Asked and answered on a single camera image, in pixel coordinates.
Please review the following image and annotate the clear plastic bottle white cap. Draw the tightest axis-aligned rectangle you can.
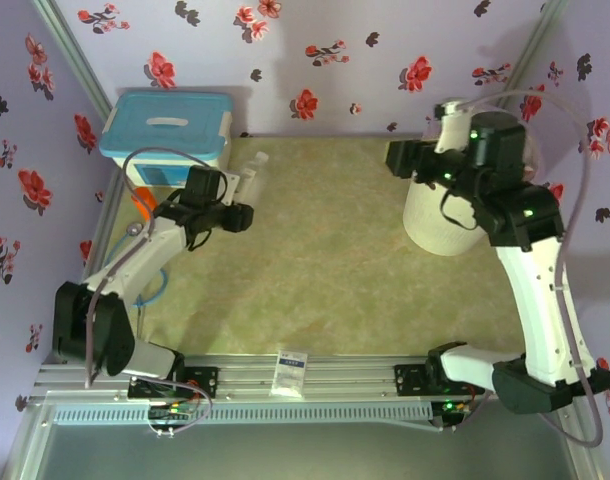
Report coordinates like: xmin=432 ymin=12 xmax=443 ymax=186
xmin=234 ymin=151 xmax=271 ymax=204

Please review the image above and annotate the white ribbed plastic bin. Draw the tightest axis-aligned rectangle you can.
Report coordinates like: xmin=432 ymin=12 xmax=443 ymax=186
xmin=402 ymin=97 xmax=542 ymax=257

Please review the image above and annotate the orange plastic bottle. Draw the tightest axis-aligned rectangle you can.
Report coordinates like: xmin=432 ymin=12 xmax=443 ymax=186
xmin=131 ymin=185 xmax=159 ymax=221

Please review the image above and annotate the storage box with blue lid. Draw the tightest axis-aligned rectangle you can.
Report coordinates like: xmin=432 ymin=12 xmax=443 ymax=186
xmin=98 ymin=88 xmax=235 ymax=189

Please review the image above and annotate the right circuit board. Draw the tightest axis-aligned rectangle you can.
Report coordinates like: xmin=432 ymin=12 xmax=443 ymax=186
xmin=440 ymin=398 xmax=472 ymax=417

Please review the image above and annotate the circuit board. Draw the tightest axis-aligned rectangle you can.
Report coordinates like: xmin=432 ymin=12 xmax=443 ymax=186
xmin=147 ymin=403 xmax=195 ymax=422
xmin=440 ymin=398 xmax=472 ymax=417

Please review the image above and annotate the white packet with blue label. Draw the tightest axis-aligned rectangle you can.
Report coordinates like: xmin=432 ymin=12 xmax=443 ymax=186
xmin=268 ymin=349 xmax=309 ymax=400

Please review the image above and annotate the left circuit board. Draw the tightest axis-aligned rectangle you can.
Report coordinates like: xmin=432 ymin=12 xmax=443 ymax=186
xmin=147 ymin=403 xmax=195 ymax=422

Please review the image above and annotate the aluminium side rail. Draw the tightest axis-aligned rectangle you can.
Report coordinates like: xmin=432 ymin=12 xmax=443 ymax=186
xmin=79 ymin=169 xmax=129 ymax=301

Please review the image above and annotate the lilac right arm cable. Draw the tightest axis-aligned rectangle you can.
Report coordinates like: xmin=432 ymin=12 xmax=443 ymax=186
xmin=462 ymin=88 xmax=605 ymax=449

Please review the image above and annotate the lilac arm cable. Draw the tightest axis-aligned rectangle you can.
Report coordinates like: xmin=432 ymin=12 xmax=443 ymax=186
xmin=462 ymin=88 xmax=605 ymax=449
xmin=83 ymin=146 xmax=214 ymax=436

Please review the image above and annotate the aluminium corner post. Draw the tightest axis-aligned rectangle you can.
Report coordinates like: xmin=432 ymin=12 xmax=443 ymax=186
xmin=32 ymin=0 xmax=114 ymax=119
xmin=502 ymin=0 xmax=561 ymax=96

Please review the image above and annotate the lilac left arm cable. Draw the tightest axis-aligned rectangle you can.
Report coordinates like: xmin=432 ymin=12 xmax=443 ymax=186
xmin=83 ymin=146 xmax=214 ymax=436

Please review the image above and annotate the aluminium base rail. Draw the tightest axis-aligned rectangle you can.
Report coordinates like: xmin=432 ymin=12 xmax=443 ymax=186
xmin=27 ymin=352 xmax=594 ymax=404

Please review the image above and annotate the grey slotted cable duct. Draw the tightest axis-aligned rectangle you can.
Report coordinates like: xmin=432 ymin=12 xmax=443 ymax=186
xmin=50 ymin=402 xmax=433 ymax=427

